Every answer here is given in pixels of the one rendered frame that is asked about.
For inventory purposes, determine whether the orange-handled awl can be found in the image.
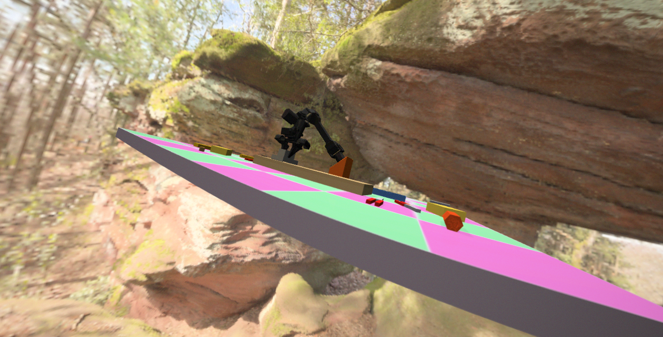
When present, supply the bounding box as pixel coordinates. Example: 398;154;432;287
442;211;463;232

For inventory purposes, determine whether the blue rectangular tray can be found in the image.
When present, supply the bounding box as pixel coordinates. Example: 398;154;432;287
372;188;406;202

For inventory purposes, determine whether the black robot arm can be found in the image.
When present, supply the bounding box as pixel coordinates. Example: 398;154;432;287
281;108;345;162

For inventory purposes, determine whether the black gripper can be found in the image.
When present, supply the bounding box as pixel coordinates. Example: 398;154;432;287
274;126;310;158

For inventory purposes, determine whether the tan wooden panel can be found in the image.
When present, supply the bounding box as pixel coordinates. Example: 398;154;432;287
253;155;373;196

